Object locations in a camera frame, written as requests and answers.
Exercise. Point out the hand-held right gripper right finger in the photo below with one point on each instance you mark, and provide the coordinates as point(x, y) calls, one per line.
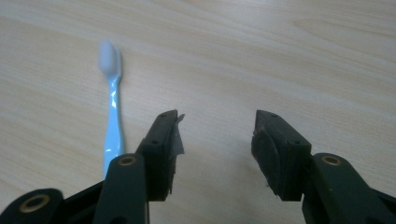
point(281, 158)

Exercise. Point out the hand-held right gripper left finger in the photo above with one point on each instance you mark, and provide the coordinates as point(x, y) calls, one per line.
point(158, 155)

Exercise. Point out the light blue toothbrush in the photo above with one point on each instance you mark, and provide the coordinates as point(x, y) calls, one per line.
point(112, 124)

